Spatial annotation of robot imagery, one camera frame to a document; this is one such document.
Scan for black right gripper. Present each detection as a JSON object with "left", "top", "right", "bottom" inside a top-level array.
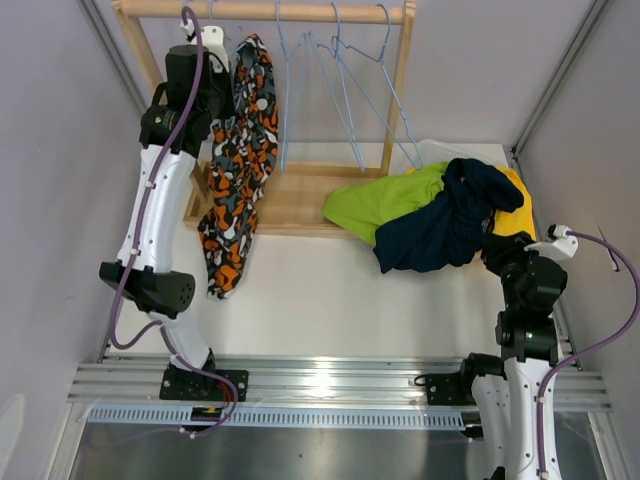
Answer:
[{"left": 480, "top": 231, "right": 547, "bottom": 310}]

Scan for yellow shorts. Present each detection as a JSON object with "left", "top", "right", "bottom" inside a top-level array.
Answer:
[{"left": 388, "top": 161, "right": 536, "bottom": 240}]

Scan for navy blue shorts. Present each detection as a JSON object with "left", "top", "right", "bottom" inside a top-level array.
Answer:
[{"left": 373, "top": 158, "right": 523, "bottom": 274}]

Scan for lime green shorts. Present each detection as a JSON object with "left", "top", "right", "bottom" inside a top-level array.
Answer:
[{"left": 321, "top": 161, "right": 449, "bottom": 245}]

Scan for blue hanger of navy shorts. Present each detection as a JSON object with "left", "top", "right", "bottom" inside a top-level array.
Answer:
[{"left": 308, "top": 2, "right": 366, "bottom": 173}]

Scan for blue hanger of green shorts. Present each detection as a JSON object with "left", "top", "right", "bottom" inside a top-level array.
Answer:
[{"left": 329, "top": 3, "right": 425, "bottom": 171}]

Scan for orange camouflage shorts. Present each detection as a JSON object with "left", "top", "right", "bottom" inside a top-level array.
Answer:
[{"left": 197, "top": 33, "right": 279, "bottom": 300}]

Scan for blue hanger of yellow shorts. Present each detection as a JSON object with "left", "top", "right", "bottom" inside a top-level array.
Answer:
[{"left": 275, "top": 1, "right": 307, "bottom": 173}]

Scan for blue hanger of camouflage shorts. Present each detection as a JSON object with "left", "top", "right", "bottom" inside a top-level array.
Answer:
[{"left": 207, "top": 0, "right": 245, "bottom": 52}]

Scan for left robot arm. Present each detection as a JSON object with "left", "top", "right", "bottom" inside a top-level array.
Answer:
[{"left": 99, "top": 44, "right": 233, "bottom": 400}]

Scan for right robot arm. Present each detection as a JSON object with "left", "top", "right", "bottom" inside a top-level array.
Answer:
[{"left": 456, "top": 233, "right": 568, "bottom": 479}]

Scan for white plastic basket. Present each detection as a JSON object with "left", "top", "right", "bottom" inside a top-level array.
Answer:
[{"left": 417, "top": 140, "right": 497, "bottom": 165}]

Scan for wooden clothes rack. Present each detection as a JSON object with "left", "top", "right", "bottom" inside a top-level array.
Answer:
[{"left": 112, "top": 1, "right": 416, "bottom": 238}]

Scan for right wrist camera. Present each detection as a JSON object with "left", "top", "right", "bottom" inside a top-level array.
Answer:
[{"left": 524, "top": 224, "right": 579, "bottom": 262}]

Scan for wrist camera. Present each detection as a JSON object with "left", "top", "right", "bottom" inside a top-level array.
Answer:
[
  {"left": 181, "top": 20, "right": 230, "bottom": 73},
  {"left": 524, "top": 224, "right": 579, "bottom": 262}
]

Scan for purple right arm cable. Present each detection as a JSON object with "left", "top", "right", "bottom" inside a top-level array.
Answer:
[{"left": 535, "top": 229, "right": 640, "bottom": 479}]

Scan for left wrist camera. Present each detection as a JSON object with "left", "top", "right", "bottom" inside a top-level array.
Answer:
[{"left": 181, "top": 20, "right": 230, "bottom": 73}]

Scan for aluminium mounting rail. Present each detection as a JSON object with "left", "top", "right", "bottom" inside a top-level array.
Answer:
[{"left": 67, "top": 355, "right": 611, "bottom": 431}]

